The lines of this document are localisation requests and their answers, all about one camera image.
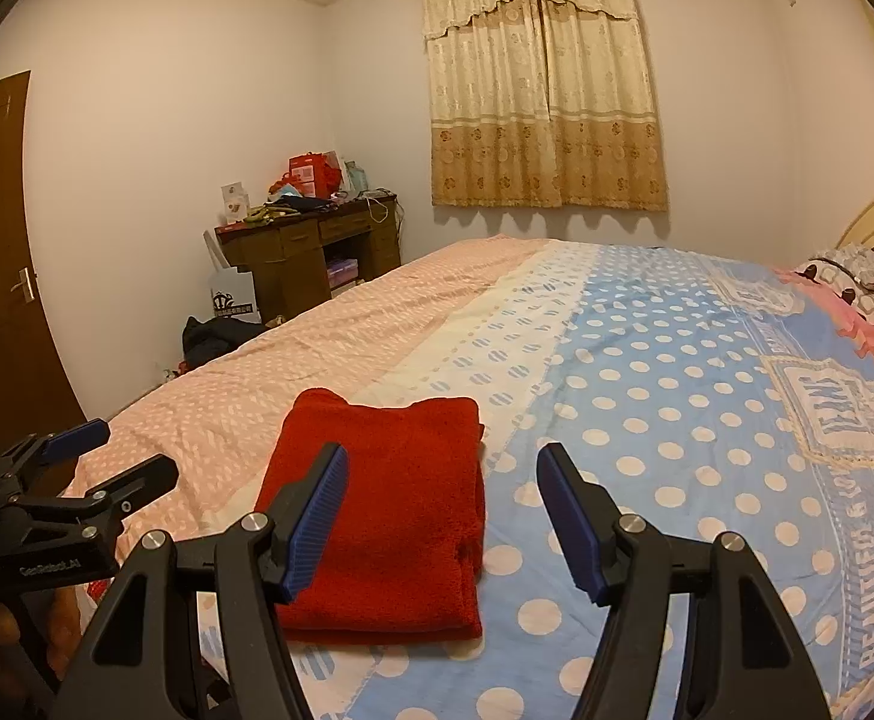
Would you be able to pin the grey patterned folded cloth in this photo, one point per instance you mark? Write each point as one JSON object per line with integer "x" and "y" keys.
{"x": 865, "y": 270}

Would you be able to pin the red gift bag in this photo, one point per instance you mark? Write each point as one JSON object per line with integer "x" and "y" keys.
{"x": 313, "y": 176}

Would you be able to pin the white greeting card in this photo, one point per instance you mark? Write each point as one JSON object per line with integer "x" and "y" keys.
{"x": 233, "y": 202}

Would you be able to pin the dark blue cloth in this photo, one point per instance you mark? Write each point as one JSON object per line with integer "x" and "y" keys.
{"x": 298, "y": 204}

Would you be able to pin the brown wooden door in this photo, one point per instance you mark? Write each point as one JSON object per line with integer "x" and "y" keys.
{"x": 2, "y": 277}

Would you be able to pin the purple box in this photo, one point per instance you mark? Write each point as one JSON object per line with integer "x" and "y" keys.
{"x": 343, "y": 271}

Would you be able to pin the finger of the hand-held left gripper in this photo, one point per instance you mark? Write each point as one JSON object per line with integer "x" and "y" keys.
{"x": 77, "y": 435}
{"x": 144, "y": 476}

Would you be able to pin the olive cloth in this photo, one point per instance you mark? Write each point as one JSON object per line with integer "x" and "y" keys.
{"x": 264, "y": 217}

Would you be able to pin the bed with patterned sheet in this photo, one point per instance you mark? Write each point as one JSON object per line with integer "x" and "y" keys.
{"x": 632, "y": 360}

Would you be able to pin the light blue bag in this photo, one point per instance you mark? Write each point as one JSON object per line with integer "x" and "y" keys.
{"x": 354, "y": 176}

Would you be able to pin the brown wooden desk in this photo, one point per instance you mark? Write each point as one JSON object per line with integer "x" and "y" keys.
{"x": 294, "y": 270}

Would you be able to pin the red plastic bag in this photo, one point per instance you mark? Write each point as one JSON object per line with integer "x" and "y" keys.
{"x": 178, "y": 369}

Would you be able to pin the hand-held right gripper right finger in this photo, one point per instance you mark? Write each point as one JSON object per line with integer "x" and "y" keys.
{"x": 568, "y": 525}

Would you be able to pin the white paper bag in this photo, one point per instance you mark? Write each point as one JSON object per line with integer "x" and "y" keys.
{"x": 234, "y": 300}

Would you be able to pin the red knitted sweater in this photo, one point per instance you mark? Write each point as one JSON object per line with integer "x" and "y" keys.
{"x": 407, "y": 510}

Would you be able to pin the short beige window curtain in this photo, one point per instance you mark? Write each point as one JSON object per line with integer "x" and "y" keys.
{"x": 542, "y": 105}

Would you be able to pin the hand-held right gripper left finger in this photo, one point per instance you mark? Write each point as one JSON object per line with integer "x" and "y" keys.
{"x": 317, "y": 525}

